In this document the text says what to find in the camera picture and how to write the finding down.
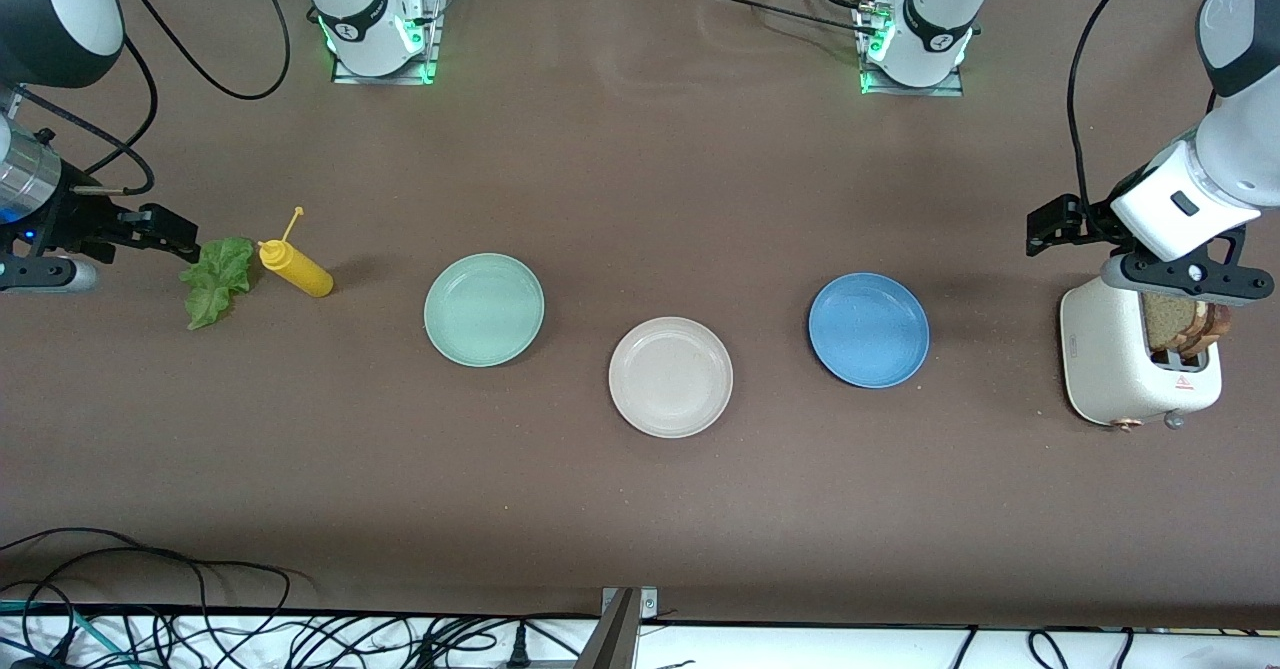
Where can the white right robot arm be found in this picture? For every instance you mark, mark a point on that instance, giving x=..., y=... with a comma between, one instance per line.
x=365, y=19

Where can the blue round plate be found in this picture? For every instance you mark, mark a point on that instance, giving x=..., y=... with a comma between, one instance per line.
x=868, y=329

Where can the green lettuce leaf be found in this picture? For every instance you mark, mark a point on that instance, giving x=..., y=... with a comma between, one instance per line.
x=215, y=279

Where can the beige round plate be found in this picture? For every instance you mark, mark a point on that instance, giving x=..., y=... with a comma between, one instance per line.
x=670, y=377

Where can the cream white toaster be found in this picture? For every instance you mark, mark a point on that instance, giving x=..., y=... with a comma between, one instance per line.
x=1100, y=359

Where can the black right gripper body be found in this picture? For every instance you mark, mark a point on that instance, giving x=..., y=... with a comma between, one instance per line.
x=72, y=221

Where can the green round plate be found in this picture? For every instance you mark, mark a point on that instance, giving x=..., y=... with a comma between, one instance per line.
x=484, y=309

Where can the black power plug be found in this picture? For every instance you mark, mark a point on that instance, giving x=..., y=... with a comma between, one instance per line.
x=518, y=654

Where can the metal table edge bracket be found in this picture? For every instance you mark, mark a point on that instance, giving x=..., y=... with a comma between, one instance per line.
x=620, y=639

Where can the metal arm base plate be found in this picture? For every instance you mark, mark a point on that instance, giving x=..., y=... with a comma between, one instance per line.
x=432, y=49
x=950, y=90

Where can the yellow mustard squeeze bottle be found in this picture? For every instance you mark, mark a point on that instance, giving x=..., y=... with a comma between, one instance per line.
x=300, y=274

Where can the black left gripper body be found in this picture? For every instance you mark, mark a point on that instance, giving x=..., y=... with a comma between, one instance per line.
x=1094, y=222

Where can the brown bread slice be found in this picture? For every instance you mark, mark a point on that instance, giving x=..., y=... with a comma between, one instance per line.
x=1165, y=327
x=1215, y=327

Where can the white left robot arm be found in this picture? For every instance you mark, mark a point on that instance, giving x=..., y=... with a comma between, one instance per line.
x=935, y=19

